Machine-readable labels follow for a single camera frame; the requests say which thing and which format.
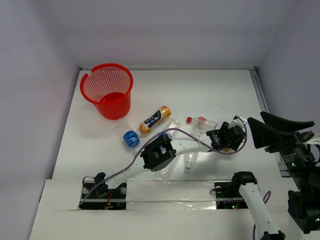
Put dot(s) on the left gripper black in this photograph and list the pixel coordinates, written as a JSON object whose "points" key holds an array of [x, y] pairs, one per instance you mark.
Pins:
{"points": [[235, 133]]}

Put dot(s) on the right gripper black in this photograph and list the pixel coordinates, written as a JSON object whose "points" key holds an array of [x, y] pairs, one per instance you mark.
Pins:
{"points": [[264, 134]]}

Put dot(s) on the clear bottle with white cap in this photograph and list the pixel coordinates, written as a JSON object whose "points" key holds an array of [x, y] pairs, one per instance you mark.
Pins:
{"points": [[189, 161]]}

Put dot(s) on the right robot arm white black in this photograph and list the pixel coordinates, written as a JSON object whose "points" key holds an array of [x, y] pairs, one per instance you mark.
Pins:
{"points": [[303, 204]]}

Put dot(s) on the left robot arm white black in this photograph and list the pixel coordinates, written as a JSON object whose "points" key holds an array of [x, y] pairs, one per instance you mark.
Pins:
{"points": [[160, 150]]}

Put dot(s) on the red plastic mesh bin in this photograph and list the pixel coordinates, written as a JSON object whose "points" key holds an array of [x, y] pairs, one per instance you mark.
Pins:
{"points": [[108, 87]]}

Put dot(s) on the clear bottle with red cap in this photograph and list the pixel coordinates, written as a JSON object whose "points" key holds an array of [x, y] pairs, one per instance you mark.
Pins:
{"points": [[200, 125]]}

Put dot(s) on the clear bottle blue label right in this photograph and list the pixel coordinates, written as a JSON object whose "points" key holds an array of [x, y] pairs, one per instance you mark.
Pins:
{"points": [[173, 123]]}

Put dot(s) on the clear bottle blue label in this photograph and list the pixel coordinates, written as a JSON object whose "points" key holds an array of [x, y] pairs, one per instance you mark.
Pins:
{"points": [[129, 136], [173, 123]]}

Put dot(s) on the orange bottle with blue label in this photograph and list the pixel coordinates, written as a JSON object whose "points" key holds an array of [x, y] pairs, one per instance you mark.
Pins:
{"points": [[158, 117]]}

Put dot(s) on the clear bottle blue label left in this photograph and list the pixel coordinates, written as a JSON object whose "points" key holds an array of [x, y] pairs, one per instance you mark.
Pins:
{"points": [[129, 136]]}

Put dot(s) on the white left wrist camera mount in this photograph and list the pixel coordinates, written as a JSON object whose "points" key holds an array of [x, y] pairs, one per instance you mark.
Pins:
{"points": [[238, 121]]}

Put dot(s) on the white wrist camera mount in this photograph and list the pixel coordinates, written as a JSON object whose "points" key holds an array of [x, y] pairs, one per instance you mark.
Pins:
{"points": [[315, 140], [238, 121]]}

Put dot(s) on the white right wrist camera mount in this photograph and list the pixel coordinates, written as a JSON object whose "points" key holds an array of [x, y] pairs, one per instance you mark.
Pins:
{"points": [[315, 140]]}

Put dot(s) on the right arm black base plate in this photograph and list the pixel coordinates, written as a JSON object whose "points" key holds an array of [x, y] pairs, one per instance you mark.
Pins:
{"points": [[227, 198]]}

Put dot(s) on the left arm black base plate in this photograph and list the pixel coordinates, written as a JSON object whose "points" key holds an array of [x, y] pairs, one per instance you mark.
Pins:
{"points": [[112, 200]]}

